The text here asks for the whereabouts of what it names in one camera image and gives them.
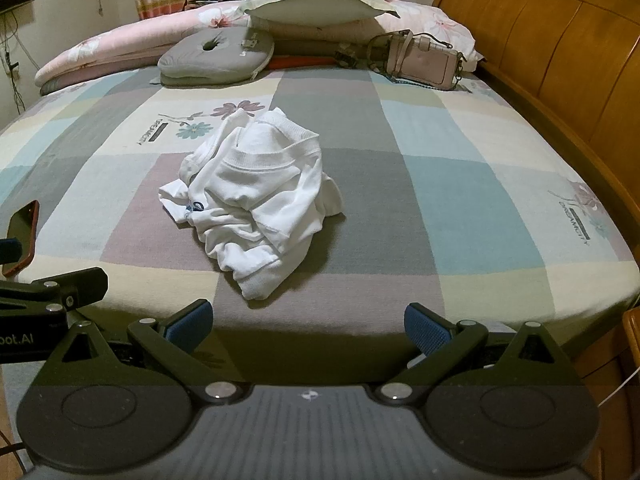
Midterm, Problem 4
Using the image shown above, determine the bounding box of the pink floral quilt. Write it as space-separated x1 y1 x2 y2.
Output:
35 0 483 97

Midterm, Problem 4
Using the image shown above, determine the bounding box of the pink handbag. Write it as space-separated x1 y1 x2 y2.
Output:
335 29 468 92

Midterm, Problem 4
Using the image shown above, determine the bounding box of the wooden headboard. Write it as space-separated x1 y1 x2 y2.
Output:
431 0 640 311

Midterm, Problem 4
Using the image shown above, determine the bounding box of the red cloth item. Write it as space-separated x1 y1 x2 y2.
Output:
270 55 341 70

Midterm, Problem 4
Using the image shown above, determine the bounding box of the black wall cable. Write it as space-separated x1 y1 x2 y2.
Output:
0 10 26 111

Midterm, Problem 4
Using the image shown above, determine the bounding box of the smartphone with orange case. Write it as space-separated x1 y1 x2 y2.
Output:
2 200 40 278

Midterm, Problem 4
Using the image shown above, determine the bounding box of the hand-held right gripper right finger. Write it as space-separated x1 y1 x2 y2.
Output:
375 302 571 406

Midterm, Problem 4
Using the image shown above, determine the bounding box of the white printed sweatshirt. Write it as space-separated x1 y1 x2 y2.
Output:
159 107 346 302

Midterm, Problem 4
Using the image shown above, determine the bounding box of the wooden nightstand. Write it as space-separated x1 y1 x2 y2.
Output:
582 307 640 480

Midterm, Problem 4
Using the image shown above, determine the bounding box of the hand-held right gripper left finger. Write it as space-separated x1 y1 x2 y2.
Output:
47 299 246 406

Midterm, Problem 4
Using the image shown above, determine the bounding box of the grey round cushion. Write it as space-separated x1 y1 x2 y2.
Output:
157 27 275 86

